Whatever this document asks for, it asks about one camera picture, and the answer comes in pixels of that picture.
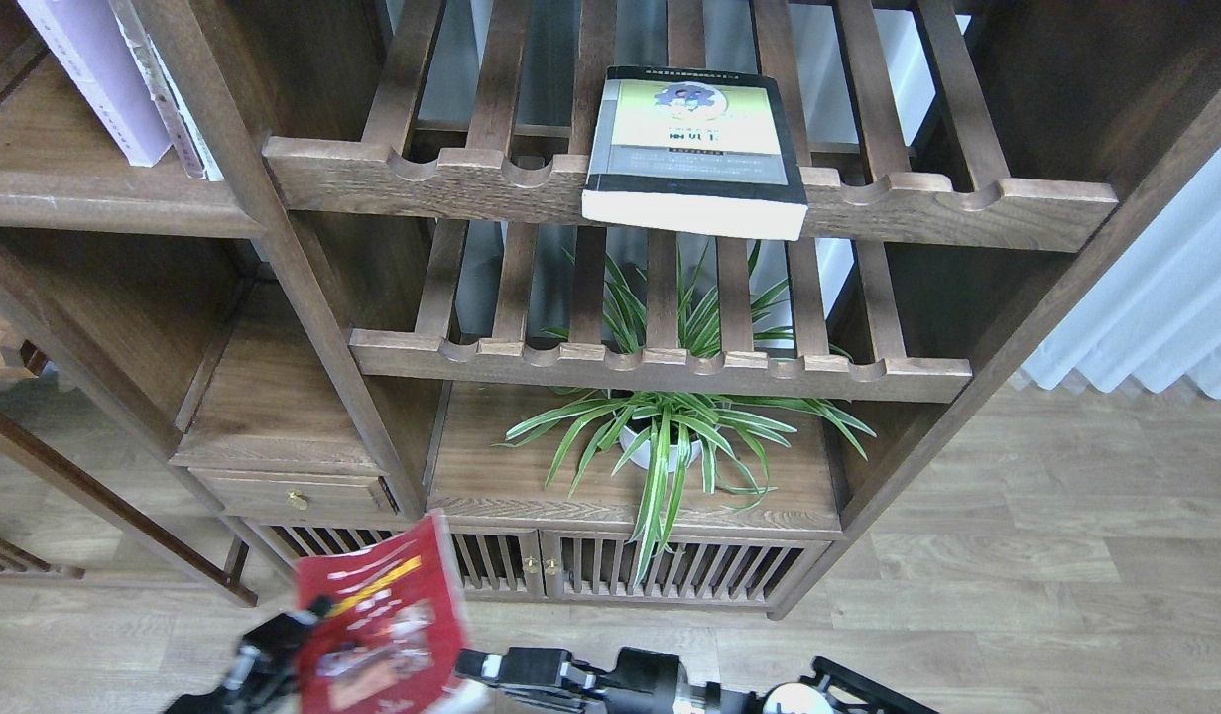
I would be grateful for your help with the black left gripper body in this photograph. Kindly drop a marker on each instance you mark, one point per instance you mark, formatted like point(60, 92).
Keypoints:
point(264, 670)

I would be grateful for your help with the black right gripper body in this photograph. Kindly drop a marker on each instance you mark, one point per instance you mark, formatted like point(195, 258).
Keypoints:
point(641, 682)

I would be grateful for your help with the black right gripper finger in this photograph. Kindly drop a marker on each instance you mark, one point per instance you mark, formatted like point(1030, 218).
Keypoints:
point(478, 666)

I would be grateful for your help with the red cover book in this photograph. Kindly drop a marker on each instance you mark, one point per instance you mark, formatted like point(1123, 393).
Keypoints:
point(390, 643)

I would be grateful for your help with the white lavender book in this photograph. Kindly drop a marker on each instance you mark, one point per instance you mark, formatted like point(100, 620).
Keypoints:
point(85, 38)

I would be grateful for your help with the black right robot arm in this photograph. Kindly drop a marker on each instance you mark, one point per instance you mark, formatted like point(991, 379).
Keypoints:
point(831, 689)

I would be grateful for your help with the brass drawer knob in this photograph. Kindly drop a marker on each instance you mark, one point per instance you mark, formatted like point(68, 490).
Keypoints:
point(297, 500)

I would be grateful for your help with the green spider plant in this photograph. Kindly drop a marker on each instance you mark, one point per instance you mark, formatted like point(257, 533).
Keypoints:
point(672, 435)

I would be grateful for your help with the dark wooden bookshelf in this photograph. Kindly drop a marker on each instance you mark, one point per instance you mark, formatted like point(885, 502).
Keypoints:
point(395, 266)

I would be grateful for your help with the black and yellow book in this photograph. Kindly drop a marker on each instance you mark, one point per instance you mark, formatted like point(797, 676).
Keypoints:
point(694, 150)

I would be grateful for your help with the worn upright book spine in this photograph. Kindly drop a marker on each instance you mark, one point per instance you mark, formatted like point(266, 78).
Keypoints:
point(193, 152)

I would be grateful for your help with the white curtain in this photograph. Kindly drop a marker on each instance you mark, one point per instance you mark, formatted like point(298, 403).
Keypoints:
point(1154, 319)

